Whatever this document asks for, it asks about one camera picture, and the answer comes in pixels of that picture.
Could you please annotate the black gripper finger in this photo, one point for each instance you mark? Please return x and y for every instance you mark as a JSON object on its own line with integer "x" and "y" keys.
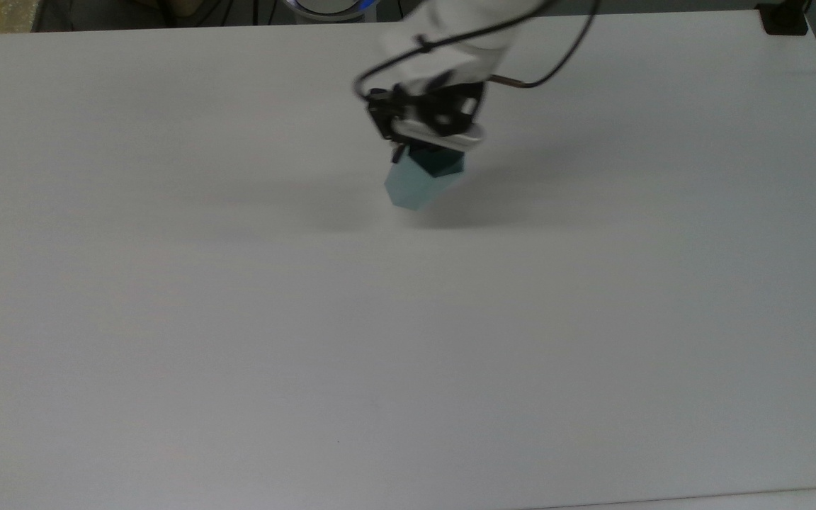
{"x": 398, "y": 153}

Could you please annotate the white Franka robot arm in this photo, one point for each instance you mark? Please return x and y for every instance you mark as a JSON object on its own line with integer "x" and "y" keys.
{"x": 461, "y": 39}

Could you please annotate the teal polyhedral block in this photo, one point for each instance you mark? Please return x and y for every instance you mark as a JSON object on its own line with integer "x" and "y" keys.
{"x": 418, "y": 185}

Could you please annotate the black corner table clamp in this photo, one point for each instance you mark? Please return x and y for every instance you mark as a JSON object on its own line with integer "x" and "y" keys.
{"x": 785, "y": 18}

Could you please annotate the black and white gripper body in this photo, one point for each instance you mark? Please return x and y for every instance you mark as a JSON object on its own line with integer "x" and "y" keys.
{"x": 436, "y": 113}

